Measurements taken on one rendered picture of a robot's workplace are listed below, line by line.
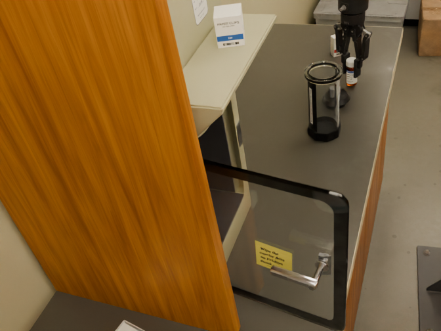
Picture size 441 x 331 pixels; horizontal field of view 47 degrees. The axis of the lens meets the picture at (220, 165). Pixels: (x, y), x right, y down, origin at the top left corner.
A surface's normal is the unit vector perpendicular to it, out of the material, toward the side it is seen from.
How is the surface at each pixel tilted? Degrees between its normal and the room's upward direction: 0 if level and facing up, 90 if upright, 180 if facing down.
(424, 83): 0
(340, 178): 0
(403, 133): 0
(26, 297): 90
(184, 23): 90
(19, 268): 90
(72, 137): 90
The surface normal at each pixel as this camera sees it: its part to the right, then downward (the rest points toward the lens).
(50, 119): -0.34, 0.66
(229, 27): -0.03, 0.67
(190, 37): 0.93, 0.13
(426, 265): -0.15, -0.74
